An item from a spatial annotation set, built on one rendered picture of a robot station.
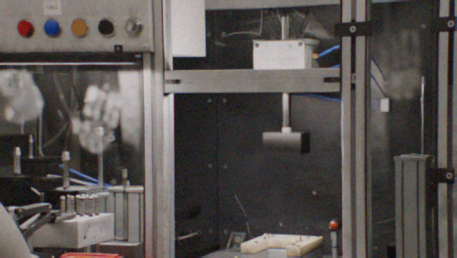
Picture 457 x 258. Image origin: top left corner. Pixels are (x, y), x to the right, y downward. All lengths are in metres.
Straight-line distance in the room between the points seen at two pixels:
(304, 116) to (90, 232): 0.67
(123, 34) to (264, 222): 0.63
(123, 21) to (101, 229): 0.41
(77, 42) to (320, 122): 0.60
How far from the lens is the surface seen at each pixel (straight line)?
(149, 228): 2.05
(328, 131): 2.34
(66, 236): 1.90
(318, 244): 2.15
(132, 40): 2.04
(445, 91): 1.83
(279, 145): 2.11
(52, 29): 2.12
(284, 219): 2.39
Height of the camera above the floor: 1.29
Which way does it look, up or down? 3 degrees down
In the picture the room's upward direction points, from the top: straight up
